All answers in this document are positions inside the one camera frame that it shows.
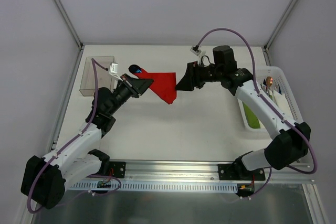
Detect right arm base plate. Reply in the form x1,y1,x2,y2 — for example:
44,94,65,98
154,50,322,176
217,164,266,181

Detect copper spoon in basket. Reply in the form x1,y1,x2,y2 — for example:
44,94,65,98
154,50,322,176
265,77,273,89

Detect aluminium front rail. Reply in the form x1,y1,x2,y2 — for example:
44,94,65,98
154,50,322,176
70,157,315,184

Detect red paper napkin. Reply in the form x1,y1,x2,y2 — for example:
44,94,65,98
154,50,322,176
135,68,177,104

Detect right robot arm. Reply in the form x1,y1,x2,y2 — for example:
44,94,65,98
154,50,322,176
175,46,311,180

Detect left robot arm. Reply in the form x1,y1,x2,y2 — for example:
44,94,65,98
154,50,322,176
20,74,154,214

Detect white plastic basket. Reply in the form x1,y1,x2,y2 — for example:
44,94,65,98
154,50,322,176
235,66,304,138

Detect clear plastic box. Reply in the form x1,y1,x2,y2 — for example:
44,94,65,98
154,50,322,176
79,56,115,97

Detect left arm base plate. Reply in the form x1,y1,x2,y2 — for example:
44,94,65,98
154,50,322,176
106,161,126,178

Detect iridescent purple spoon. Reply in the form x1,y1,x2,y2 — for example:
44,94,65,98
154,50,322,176
128,65,142,74

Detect white slotted cable duct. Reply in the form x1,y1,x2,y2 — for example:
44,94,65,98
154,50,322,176
70,180,238,194

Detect right white napkin rolls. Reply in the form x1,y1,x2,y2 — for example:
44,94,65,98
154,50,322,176
272,89,293,119

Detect left green napkin roll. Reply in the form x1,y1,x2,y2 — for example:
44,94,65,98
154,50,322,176
243,103,262,129

